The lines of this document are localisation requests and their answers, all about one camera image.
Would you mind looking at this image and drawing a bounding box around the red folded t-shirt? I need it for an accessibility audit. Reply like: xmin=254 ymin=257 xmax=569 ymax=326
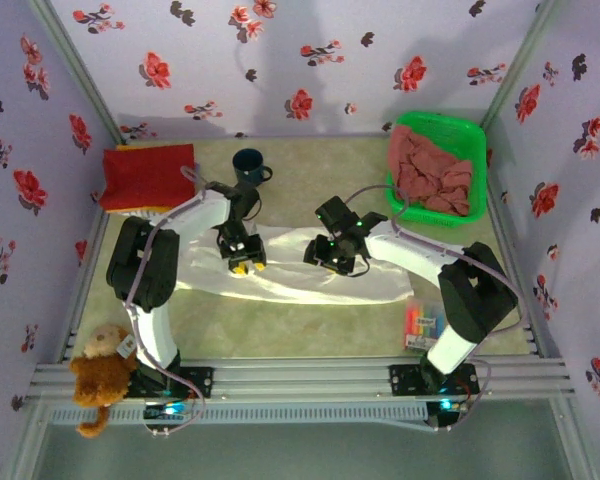
xmin=98 ymin=143 xmax=197 ymax=211

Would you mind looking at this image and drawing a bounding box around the dark blue mug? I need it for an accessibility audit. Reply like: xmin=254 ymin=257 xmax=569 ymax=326
xmin=231 ymin=148 xmax=274 ymax=189

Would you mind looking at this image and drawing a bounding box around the lilac right arm cable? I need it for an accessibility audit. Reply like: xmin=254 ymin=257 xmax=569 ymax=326
xmin=347 ymin=184 xmax=529 ymax=434

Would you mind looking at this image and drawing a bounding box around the dusty pink crumpled t-shirt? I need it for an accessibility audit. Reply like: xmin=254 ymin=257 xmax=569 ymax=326
xmin=387 ymin=124 xmax=474 ymax=217

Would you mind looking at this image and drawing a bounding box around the pack of coloured markers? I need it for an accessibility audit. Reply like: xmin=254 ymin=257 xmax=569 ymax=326
xmin=403 ymin=294 xmax=446 ymax=352

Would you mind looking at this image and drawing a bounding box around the aluminium side rail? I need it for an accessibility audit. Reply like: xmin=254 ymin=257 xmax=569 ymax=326
xmin=54 ymin=207 xmax=114 ymax=361
xmin=484 ymin=149 xmax=564 ymax=360

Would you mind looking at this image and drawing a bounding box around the brown monkey plush toy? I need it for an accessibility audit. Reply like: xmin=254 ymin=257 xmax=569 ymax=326
xmin=69 ymin=323 xmax=144 ymax=439

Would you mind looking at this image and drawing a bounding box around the aluminium cross rail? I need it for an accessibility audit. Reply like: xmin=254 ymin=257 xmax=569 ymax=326
xmin=27 ymin=355 xmax=579 ymax=404

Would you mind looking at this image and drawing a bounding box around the grey slotted cable duct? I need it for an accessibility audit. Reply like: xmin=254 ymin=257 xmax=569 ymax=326
xmin=47 ymin=402 xmax=429 ymax=427

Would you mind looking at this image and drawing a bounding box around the lilac arm cable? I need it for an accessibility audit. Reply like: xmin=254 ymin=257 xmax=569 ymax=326
xmin=124 ymin=164 xmax=209 ymax=439
xmin=347 ymin=184 xmax=529 ymax=434

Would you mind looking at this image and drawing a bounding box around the green plastic basket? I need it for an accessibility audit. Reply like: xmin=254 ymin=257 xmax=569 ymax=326
xmin=383 ymin=112 xmax=489 ymax=226

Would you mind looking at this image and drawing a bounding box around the white t-shirt with black print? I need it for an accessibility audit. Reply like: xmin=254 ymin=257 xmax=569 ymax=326
xmin=174 ymin=222 xmax=414 ymax=306

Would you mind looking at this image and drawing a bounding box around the lilac left arm cable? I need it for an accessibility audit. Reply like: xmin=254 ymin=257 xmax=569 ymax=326
xmin=124 ymin=164 xmax=209 ymax=439

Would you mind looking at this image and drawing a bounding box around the aluminium corner post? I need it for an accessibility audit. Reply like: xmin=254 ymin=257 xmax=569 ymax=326
xmin=479 ymin=0 xmax=566 ymax=132
xmin=27 ymin=0 xmax=126 ymax=146

